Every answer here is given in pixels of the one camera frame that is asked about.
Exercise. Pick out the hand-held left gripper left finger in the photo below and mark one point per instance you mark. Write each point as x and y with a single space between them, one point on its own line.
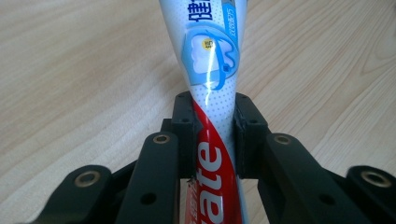
162 174

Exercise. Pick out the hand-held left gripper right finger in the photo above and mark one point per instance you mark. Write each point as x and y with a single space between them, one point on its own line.
280 174

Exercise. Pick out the white red toothpaste tube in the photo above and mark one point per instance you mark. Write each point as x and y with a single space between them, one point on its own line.
211 62

